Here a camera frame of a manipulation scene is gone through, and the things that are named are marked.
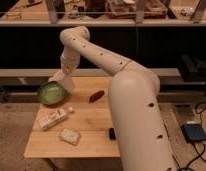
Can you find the dark red sausage toy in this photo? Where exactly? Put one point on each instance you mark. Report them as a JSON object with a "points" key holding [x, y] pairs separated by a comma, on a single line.
{"points": [[97, 95]]}

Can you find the light wooden table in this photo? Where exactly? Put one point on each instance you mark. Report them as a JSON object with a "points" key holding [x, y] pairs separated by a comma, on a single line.
{"points": [[91, 120]]}

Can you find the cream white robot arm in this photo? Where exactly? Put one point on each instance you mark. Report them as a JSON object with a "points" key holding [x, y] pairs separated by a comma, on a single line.
{"points": [[132, 97]]}

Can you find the white ceramic cup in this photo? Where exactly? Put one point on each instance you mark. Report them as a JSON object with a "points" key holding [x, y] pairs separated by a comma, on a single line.
{"points": [[64, 80]]}

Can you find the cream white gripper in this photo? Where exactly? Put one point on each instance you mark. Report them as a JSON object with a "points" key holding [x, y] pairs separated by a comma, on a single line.
{"points": [[69, 61]]}

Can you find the blue foot pedal box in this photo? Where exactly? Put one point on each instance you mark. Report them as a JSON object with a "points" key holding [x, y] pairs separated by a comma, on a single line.
{"points": [[193, 133]]}

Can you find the green ceramic bowl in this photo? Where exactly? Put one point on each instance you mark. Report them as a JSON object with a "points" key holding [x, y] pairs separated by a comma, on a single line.
{"points": [[51, 93]]}

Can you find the white rectangular sponge block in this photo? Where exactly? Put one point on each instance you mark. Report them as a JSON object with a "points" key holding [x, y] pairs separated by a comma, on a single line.
{"points": [[70, 136]]}

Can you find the long wooden shelf bench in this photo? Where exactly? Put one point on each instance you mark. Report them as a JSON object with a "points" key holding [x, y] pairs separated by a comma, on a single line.
{"points": [[34, 77]]}

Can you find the small black block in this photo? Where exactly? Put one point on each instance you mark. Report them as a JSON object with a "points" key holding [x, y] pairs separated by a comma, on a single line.
{"points": [[112, 135]]}

